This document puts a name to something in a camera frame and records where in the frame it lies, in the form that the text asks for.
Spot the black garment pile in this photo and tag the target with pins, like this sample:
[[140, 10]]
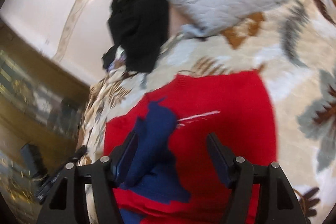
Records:
[[140, 28]]

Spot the floral beige plush blanket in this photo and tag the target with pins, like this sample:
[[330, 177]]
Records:
[[293, 47]]

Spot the wooden glass-front cabinet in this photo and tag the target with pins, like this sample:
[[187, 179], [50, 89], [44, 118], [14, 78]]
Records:
[[42, 105]]

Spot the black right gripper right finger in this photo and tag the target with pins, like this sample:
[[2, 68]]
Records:
[[276, 200]]

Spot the patterned cloth under black garment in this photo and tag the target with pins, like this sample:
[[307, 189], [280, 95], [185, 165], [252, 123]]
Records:
[[115, 61]]

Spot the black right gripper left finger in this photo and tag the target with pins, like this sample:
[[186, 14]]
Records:
[[67, 199]]

